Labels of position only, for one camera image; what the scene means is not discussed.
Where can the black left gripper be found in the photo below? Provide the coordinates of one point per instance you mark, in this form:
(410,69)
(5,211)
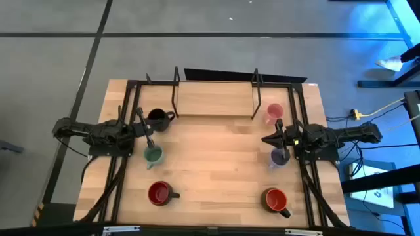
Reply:
(141,118)

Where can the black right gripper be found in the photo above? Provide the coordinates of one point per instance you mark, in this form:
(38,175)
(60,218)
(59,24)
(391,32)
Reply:
(284,141)

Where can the black mug red interior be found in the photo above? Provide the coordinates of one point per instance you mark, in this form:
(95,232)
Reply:
(159,193)

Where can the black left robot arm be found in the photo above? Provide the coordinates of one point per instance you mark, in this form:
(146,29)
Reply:
(98,131)

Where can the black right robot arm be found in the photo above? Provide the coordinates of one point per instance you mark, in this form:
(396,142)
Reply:
(344,134)

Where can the all black mug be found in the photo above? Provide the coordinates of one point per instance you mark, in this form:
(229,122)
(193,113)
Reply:
(165,117)

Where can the purple ceramic mug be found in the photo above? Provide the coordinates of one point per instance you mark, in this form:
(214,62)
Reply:
(277,158)

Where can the pink ceramic mug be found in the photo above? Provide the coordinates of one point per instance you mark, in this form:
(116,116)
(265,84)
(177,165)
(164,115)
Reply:
(275,111)

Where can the green ceramic mug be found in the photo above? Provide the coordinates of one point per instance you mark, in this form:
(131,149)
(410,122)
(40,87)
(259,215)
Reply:
(153,156)

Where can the black flat panel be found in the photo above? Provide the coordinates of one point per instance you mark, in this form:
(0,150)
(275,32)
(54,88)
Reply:
(279,78)

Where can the yellow power plug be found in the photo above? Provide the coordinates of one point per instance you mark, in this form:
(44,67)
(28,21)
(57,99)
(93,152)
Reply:
(356,114)

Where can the white printed box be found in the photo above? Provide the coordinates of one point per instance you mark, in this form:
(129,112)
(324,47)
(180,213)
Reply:
(372,187)

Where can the black desk beam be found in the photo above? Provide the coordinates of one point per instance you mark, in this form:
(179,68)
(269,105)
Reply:
(380,182)

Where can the black desk foot bar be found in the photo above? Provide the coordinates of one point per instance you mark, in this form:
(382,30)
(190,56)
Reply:
(387,83)

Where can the dark mat hazard stripe border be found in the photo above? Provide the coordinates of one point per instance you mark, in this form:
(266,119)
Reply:
(55,214)

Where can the person's foot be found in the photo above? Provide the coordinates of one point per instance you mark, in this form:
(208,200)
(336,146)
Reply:
(390,63)

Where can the black desk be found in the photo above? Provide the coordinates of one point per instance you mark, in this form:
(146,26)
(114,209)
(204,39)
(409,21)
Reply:
(412,111)

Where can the dark floor fixture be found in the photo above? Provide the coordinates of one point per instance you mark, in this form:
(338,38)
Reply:
(11,147)

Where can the person's leg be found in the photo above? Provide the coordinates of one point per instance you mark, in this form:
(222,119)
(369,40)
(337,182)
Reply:
(411,53)

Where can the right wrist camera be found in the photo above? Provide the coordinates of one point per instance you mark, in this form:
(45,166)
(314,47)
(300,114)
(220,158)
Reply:
(294,139)

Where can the black metal table frame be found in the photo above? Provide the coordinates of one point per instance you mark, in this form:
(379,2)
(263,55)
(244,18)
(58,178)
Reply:
(157,83)

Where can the wooden shelf black metal frame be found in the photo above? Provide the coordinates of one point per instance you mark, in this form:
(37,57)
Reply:
(213,98)

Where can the silver aluminium rail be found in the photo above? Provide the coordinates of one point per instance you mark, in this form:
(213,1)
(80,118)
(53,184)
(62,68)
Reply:
(303,232)
(121,229)

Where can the desk frame leg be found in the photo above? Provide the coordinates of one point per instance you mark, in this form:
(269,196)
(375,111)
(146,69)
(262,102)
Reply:
(398,23)

